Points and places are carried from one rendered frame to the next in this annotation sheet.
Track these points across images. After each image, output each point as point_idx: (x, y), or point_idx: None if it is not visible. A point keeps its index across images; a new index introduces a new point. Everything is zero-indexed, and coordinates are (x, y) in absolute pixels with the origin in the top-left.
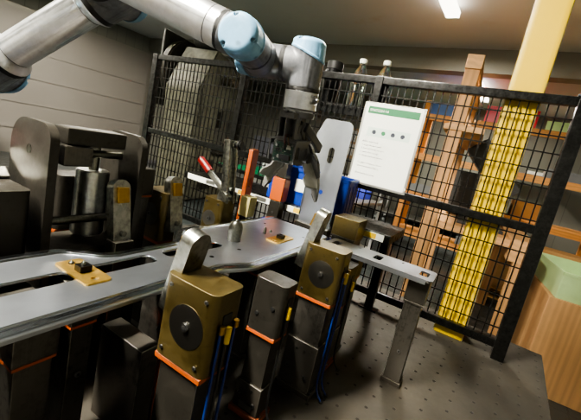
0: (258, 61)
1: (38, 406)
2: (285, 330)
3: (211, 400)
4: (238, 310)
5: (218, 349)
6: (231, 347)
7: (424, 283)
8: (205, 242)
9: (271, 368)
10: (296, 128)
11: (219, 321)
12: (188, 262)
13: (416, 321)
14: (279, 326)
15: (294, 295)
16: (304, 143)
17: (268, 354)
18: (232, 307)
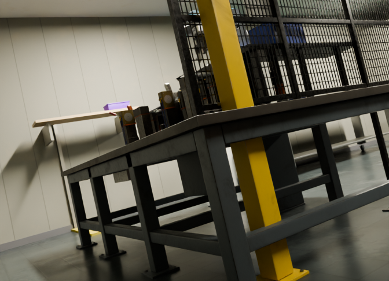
0: (189, 33)
1: None
2: (182, 106)
3: (167, 116)
4: (161, 96)
5: (160, 103)
6: (162, 104)
7: (177, 80)
8: (165, 85)
9: (186, 119)
10: (196, 41)
11: (158, 98)
12: (166, 89)
13: (183, 98)
14: (179, 104)
15: (180, 95)
16: (197, 44)
17: (183, 113)
18: (160, 95)
